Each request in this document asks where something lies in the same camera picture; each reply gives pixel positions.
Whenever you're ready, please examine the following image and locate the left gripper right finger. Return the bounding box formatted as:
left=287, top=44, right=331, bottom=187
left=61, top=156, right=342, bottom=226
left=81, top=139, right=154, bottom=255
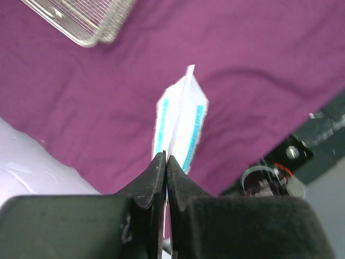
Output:
left=166, top=156, right=335, bottom=259

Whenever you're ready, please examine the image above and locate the white gauze packet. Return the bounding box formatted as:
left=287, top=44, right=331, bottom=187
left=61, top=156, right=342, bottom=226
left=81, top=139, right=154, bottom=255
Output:
left=152, top=65, right=209, bottom=174

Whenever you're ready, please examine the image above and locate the black base frame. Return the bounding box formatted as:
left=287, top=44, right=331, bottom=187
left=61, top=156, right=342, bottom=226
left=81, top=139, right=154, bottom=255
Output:
left=221, top=92, right=344, bottom=196

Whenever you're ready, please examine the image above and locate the wire mesh metal tray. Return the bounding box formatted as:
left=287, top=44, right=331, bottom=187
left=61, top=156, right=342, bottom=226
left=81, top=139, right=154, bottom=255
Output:
left=24, top=0, right=136, bottom=48

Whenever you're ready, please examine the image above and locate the purple cloth wrap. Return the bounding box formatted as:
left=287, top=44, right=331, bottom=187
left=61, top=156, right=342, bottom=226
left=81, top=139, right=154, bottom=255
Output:
left=1, top=1, right=344, bottom=194

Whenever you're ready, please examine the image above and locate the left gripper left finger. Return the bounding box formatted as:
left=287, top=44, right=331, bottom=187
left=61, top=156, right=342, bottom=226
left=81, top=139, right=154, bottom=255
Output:
left=1, top=152, right=166, bottom=258

